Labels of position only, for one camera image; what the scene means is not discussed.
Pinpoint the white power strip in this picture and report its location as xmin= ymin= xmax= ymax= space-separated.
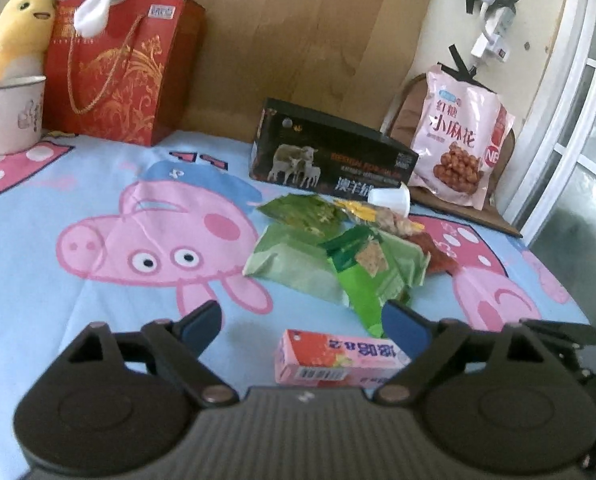
xmin=470 ymin=5 xmax=516 ymax=64

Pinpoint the large pink snack bag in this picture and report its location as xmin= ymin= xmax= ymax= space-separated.
xmin=409 ymin=64 xmax=516 ymax=209

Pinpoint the white window frame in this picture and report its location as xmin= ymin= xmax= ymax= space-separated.
xmin=503 ymin=0 xmax=596 ymax=331

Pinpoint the small white plastic cup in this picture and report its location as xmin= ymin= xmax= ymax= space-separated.
xmin=367 ymin=183 xmax=411 ymax=216

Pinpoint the green cracker packet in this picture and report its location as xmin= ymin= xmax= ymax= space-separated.
xmin=320 ymin=225 xmax=414 ymax=339

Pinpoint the wooden board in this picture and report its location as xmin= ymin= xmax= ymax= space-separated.
xmin=170 ymin=0 xmax=441 ymax=147

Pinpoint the green vegetable snack packet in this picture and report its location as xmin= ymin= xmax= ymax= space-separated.
xmin=255 ymin=194 xmax=349 ymax=238

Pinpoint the cartoon pig printed blanket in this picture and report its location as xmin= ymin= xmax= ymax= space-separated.
xmin=0 ymin=130 xmax=591 ymax=411

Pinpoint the pale green snack packet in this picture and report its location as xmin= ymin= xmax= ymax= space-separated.
xmin=242 ymin=224 xmax=351 ymax=307
xmin=378 ymin=234 xmax=431 ymax=301

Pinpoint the white enamel mug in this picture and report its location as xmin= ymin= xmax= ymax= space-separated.
xmin=0 ymin=75 xmax=47 ymax=156

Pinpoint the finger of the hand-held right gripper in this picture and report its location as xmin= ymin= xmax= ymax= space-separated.
xmin=519 ymin=317 xmax=596 ymax=386

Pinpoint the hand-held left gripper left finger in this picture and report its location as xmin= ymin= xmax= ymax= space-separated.
xmin=60 ymin=300 xmax=240 ymax=408

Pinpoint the black box with sheep print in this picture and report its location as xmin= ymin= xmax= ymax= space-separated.
xmin=249 ymin=98 xmax=420 ymax=200

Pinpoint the red snack packet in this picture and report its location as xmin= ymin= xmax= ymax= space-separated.
xmin=408 ymin=232 xmax=461 ymax=276

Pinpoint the yellow snack packet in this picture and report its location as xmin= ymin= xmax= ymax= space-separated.
xmin=334 ymin=199 xmax=379 ymax=223

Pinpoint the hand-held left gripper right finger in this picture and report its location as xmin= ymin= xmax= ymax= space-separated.
xmin=372 ymin=300 xmax=555 ymax=406

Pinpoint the yellow plush toy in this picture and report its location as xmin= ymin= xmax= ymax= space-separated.
xmin=0 ymin=0 xmax=59 ymax=142

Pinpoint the pink strawberry box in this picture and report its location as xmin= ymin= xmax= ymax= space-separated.
xmin=274 ymin=329 xmax=411 ymax=386

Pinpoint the red gift bag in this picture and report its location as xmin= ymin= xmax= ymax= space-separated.
xmin=43 ymin=0 xmax=207 ymax=148

